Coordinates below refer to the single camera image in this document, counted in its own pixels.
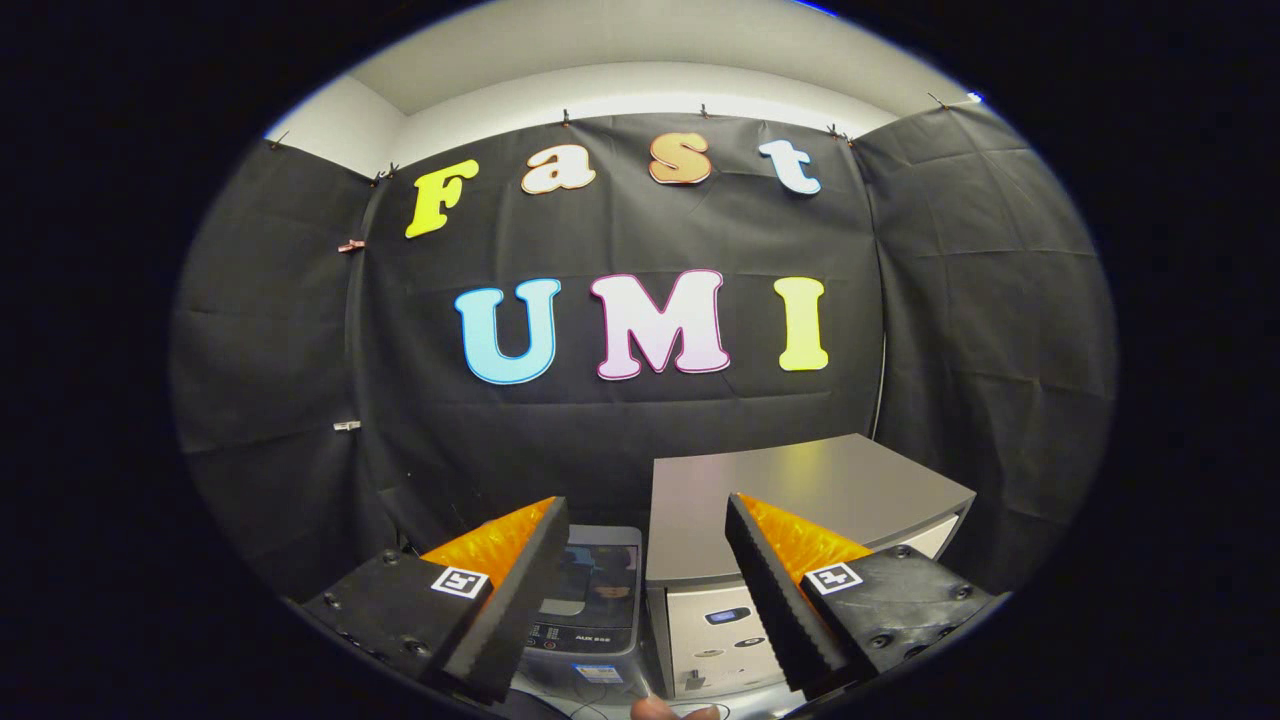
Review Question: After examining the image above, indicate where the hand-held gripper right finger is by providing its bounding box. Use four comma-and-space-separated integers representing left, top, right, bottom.
725, 492, 1001, 701

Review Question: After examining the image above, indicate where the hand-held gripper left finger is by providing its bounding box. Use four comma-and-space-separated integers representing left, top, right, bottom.
300, 496, 571, 704

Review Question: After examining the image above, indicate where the grey washing machine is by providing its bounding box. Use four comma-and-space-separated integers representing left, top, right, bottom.
520, 525, 649, 701

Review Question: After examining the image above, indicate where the grey metal cabinet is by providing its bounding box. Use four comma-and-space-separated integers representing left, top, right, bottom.
645, 433, 978, 701

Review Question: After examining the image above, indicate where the black backdrop cloth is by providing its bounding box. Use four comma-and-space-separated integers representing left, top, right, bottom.
170, 100, 1119, 601

